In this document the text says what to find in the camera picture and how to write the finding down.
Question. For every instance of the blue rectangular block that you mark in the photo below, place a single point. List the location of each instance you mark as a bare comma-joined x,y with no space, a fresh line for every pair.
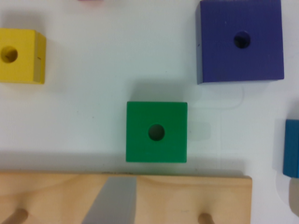
291,149

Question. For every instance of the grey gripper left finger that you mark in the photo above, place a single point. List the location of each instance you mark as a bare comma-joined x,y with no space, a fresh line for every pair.
115,203

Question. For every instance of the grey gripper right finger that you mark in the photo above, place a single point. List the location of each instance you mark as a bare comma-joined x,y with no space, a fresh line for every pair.
294,195

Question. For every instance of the green block with hole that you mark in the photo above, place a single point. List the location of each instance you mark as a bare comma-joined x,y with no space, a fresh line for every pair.
156,132

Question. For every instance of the red rectangular block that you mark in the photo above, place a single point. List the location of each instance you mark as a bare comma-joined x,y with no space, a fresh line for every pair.
89,0

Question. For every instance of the purple square block with hole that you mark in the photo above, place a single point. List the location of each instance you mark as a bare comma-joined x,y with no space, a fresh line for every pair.
239,40

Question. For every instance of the yellow block with hole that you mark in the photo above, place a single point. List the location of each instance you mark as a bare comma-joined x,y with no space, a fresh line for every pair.
22,56

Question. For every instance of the wooden peg board base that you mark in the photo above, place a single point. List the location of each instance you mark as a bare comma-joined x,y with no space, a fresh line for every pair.
160,199

